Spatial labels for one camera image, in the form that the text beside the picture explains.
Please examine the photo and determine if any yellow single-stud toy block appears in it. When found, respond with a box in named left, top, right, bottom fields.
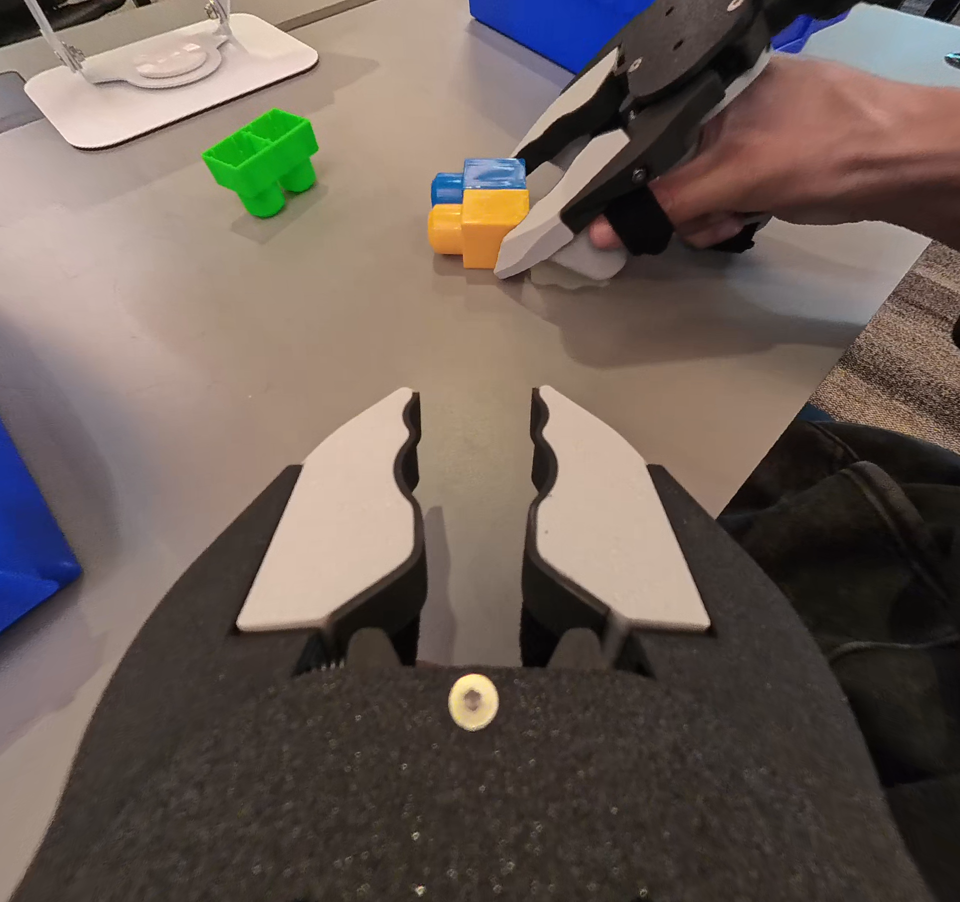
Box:
left=427, top=189, right=531, bottom=270

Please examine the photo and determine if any blue single-stud toy block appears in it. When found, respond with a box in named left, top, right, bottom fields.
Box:
left=431, top=158, right=528, bottom=209

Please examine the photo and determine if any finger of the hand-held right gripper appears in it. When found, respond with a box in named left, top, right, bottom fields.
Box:
left=510, top=45, right=633, bottom=169
left=493, top=128, right=640, bottom=280

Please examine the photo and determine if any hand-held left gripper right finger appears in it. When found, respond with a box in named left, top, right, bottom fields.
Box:
left=521, top=384, right=712, bottom=669

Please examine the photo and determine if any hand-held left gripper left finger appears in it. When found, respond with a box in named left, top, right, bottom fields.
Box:
left=236, top=388, right=429, bottom=633

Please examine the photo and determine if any white stand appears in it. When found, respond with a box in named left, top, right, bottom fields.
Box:
left=0, top=0, right=320, bottom=151

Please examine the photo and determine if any person's right forearm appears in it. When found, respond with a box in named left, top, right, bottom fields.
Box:
left=900, top=80, right=960, bottom=252

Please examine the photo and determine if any green two-stud toy block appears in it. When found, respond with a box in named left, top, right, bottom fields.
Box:
left=202, top=108, right=320, bottom=219

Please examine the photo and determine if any person's right hand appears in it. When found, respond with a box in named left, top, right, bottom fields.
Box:
left=651, top=54, right=910, bottom=250

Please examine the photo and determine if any grey desk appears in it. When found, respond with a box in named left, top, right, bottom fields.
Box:
left=0, top=0, right=960, bottom=768

